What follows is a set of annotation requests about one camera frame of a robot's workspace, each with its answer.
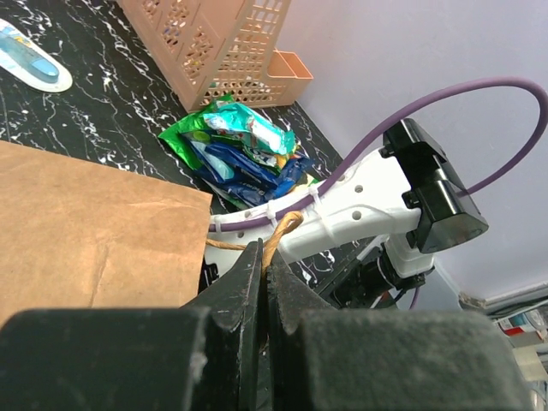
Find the green Chuba cassava chips bag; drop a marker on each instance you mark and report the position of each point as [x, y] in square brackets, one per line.
[193, 127]

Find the blue Burts chips bag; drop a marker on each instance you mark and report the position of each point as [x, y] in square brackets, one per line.
[211, 168]

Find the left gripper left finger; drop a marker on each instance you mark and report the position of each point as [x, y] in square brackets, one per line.
[201, 356]

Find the dark blue Burts chilli bag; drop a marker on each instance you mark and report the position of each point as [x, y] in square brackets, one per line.
[252, 183]

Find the brown paper bag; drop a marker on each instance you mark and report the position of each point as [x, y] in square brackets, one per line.
[80, 234]

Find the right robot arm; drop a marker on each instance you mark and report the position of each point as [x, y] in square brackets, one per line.
[406, 197]

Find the teal white snack packet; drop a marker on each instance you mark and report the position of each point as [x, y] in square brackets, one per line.
[252, 129]

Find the blue correction tape blister pack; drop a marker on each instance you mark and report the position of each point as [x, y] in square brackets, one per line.
[29, 63]

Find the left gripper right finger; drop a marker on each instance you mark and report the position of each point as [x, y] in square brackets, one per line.
[324, 358]

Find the orange plastic file organizer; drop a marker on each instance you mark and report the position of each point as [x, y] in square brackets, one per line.
[206, 49]

